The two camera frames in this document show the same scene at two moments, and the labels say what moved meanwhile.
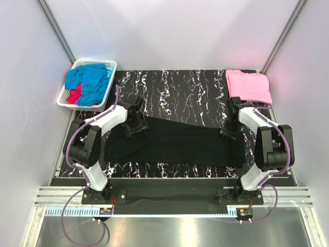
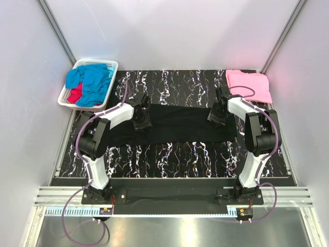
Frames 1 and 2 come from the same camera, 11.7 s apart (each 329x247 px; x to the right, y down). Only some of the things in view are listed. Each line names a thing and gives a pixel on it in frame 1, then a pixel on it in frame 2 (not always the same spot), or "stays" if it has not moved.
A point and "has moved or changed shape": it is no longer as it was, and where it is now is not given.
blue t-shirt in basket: x=94 y=80 stays
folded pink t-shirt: x=253 y=87 stays
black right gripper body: x=231 y=128 -> x=219 y=117
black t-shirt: x=167 y=141 has moved or changed shape
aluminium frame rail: x=67 y=201 stays
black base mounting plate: x=138 y=196 stays
